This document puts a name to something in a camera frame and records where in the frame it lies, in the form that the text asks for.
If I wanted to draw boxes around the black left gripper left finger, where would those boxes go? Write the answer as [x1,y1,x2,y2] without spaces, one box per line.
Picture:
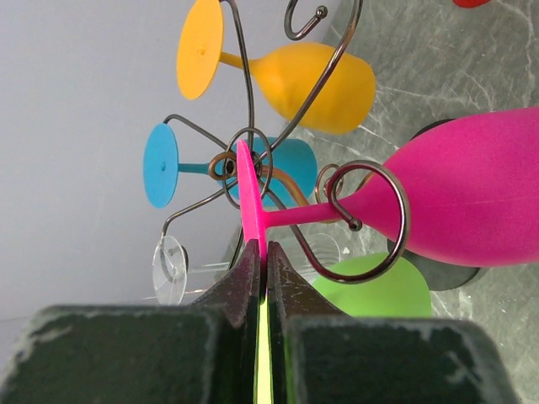
[1,241,261,403]

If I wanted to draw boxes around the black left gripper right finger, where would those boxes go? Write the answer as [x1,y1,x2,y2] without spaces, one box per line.
[267,242,518,403]

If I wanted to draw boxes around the clear wine glass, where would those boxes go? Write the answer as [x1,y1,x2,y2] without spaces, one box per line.
[152,233,341,306]

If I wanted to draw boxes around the green plastic wine glass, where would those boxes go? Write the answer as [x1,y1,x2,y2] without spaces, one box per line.
[252,251,434,404]

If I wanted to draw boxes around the blue plastic wine glass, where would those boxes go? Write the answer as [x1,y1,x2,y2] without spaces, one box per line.
[141,122,318,210]

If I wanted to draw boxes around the pink plastic wine glass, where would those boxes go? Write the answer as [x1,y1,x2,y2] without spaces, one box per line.
[237,107,538,284]

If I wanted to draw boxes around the orange plastic wine glass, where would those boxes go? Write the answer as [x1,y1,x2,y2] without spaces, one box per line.
[176,1,376,136]

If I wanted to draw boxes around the red plastic wine glass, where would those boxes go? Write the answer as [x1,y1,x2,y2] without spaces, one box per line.
[453,0,490,8]

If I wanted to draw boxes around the copper wire wine glass rack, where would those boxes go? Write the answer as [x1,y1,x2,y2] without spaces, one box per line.
[161,0,483,292]

